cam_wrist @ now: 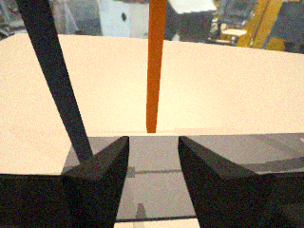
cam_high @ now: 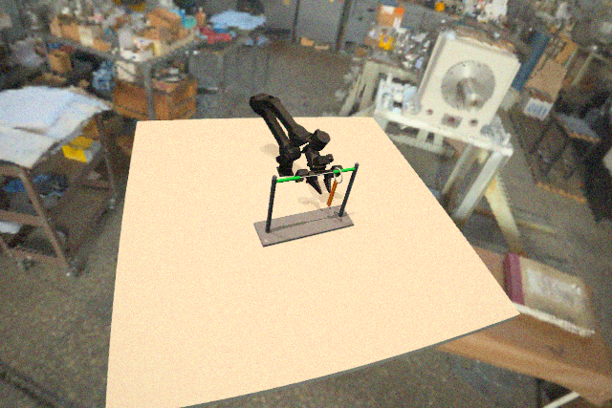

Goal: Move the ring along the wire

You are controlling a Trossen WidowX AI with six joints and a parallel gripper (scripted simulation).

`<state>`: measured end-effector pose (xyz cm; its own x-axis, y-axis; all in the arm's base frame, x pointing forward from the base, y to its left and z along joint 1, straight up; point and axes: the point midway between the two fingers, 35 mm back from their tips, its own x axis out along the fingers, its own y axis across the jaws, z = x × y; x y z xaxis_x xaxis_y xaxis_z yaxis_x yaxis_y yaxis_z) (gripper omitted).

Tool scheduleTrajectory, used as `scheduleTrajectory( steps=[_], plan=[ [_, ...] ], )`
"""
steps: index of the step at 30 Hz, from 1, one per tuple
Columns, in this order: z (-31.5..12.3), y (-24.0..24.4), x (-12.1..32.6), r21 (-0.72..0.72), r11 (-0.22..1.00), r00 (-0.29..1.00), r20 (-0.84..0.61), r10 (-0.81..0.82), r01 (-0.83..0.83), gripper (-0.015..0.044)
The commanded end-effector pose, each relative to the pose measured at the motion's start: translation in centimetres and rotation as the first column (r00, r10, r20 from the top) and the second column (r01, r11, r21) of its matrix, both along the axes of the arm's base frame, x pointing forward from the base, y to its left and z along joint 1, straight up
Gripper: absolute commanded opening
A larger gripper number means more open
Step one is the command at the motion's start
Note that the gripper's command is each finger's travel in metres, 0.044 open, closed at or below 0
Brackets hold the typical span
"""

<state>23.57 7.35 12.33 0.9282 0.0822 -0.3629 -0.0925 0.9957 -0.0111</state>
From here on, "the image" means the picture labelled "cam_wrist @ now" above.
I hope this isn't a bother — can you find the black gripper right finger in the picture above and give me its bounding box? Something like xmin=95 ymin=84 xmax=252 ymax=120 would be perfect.
xmin=178 ymin=136 xmax=304 ymax=228

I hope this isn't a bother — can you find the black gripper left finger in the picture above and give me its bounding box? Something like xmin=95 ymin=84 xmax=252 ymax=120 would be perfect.
xmin=0 ymin=136 xmax=129 ymax=228

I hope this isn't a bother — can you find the orange handle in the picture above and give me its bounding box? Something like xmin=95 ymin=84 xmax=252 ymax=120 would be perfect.
xmin=146 ymin=0 xmax=167 ymax=134

